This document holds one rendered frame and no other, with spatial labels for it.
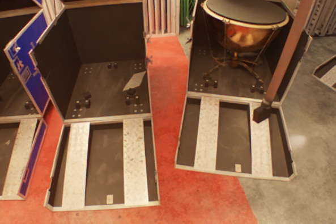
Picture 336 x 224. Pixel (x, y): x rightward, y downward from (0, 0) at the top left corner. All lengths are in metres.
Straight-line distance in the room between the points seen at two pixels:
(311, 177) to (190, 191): 1.13
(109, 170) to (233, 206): 1.07
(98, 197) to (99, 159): 0.35
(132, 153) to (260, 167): 1.14
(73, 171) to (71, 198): 0.22
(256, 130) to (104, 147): 1.46
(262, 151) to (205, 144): 0.52
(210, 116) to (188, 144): 0.36
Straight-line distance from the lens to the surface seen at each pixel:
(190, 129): 2.12
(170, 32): 3.71
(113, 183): 1.88
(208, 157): 1.94
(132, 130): 1.97
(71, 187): 1.93
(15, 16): 2.85
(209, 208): 1.80
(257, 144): 2.10
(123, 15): 2.51
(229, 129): 2.19
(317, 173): 2.31
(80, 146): 2.02
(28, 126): 2.39
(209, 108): 2.17
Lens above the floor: 1.69
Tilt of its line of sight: 44 degrees down
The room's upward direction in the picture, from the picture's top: straight up
